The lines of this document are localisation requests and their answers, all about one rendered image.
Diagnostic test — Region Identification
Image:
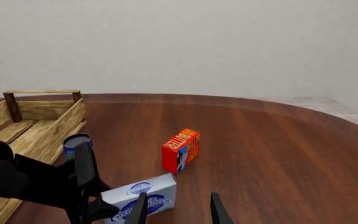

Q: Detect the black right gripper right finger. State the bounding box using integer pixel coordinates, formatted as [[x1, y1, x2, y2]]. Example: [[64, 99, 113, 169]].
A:
[[209, 192, 234, 224]]

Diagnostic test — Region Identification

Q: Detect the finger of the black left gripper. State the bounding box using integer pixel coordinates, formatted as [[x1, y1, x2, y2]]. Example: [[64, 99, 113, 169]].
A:
[[88, 198, 120, 223], [85, 178, 112, 197]]

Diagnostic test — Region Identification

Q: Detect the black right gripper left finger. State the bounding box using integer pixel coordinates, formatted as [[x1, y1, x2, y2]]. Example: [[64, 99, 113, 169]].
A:
[[127, 192, 149, 224]]

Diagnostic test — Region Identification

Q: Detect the white cream cheese box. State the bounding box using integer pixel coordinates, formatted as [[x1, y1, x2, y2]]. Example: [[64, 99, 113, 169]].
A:
[[100, 172, 178, 224]]

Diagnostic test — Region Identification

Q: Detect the wooden slat tray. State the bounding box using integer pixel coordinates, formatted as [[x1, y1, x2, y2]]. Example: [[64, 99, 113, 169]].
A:
[[0, 90, 88, 224]]

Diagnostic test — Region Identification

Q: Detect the blue tin with dark lid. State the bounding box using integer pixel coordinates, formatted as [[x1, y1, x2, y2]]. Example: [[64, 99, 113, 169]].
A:
[[62, 133, 93, 162]]

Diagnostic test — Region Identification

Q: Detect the red butter box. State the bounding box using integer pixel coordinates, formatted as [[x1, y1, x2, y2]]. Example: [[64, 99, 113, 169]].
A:
[[161, 127, 202, 176]]

